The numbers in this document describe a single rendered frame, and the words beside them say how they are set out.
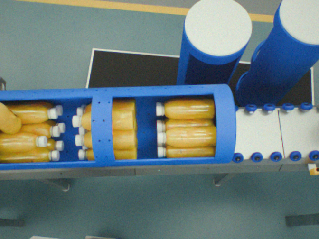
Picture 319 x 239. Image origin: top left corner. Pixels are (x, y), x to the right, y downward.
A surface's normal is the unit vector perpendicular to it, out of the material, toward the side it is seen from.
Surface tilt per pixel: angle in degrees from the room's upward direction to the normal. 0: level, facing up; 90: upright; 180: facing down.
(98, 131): 23
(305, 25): 0
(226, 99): 17
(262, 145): 0
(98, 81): 0
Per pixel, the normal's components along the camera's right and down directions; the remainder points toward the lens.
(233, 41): 0.00, -0.29
